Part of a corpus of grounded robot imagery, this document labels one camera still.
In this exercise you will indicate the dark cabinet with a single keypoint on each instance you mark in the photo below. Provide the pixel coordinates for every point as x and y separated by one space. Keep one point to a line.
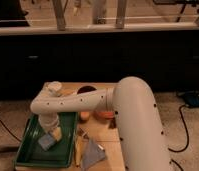
166 60

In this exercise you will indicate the blue black floor device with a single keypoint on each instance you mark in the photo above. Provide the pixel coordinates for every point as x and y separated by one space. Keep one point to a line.
192 99

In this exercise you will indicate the small orange fruit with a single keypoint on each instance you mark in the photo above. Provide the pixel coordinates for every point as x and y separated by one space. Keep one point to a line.
84 116

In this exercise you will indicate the grey folded cloth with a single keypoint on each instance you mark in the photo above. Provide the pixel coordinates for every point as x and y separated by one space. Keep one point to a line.
93 154

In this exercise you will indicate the orange bowl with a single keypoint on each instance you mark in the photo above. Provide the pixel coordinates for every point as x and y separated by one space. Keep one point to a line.
104 115

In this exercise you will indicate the yellow corn cob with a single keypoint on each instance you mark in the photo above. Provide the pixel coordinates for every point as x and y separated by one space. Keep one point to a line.
78 150

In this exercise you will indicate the green plastic tray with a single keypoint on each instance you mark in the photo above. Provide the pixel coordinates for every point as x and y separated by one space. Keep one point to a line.
31 154

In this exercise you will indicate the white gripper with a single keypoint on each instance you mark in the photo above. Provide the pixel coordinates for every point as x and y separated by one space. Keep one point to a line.
48 122

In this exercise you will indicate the dark brown toy pile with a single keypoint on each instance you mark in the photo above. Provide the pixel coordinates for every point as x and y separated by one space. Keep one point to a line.
112 124

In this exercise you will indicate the dark brown bowl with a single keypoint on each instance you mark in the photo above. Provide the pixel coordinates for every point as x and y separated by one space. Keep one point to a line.
86 89

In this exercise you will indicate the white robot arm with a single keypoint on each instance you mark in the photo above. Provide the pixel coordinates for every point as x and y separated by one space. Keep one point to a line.
143 144

